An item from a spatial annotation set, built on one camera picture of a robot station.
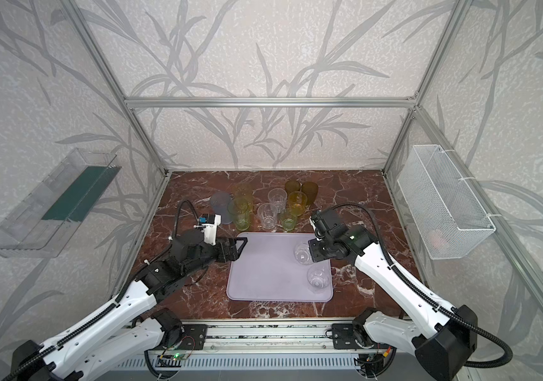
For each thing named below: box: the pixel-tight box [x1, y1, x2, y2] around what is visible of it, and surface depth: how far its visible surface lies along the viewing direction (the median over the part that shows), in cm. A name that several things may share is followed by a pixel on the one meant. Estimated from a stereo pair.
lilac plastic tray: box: [226, 231, 334, 303], surface depth 86 cm
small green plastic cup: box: [280, 213, 297, 232], surface depth 101 cm
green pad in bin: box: [41, 165, 123, 223], surface depth 69 cm
